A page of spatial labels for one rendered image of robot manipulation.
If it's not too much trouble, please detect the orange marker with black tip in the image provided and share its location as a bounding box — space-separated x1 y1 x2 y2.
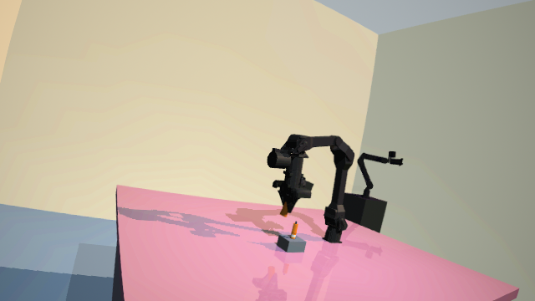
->
290 221 298 239

